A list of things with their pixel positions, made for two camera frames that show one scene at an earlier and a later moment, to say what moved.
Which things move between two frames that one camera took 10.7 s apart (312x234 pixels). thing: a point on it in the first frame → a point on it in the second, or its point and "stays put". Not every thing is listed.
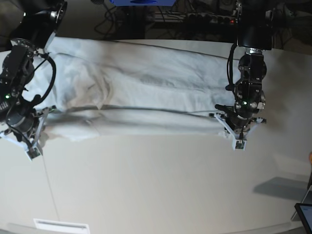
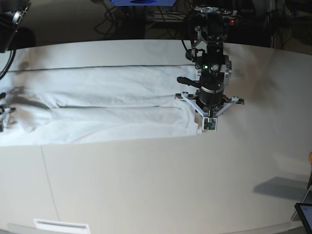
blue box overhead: (142, 3) stays put
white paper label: (48, 226) stays put
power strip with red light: (224, 20) stays put
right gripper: (238, 123) → (209, 99)
